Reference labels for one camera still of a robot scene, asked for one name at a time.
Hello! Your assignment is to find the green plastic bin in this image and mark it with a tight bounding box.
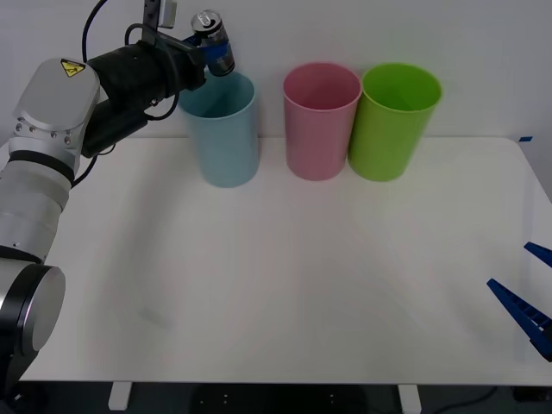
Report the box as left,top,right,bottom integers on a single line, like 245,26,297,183
347,63,442,183

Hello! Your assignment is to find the pale blue plastic bin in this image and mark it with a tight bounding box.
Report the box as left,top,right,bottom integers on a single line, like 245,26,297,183
179,71,260,189

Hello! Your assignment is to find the pale grey left wrist camera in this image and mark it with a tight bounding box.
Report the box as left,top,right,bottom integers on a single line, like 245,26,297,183
143,0,179,47

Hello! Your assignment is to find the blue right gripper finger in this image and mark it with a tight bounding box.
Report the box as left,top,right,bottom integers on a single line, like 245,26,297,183
486,278,552,362
523,241,552,269

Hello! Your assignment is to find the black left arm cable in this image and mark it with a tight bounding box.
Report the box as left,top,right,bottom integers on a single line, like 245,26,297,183
80,0,109,64

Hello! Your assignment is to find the pink plastic bin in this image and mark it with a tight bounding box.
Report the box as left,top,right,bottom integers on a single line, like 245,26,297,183
282,62,362,182

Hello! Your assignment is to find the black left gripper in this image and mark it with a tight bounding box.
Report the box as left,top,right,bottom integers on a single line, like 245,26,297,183
157,34,232,94

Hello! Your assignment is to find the dark drink can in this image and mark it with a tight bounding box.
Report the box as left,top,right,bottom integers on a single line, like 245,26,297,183
191,9,236,78

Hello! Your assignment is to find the white table leg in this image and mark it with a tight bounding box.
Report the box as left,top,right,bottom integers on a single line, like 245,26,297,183
398,384,423,414
107,381,133,411

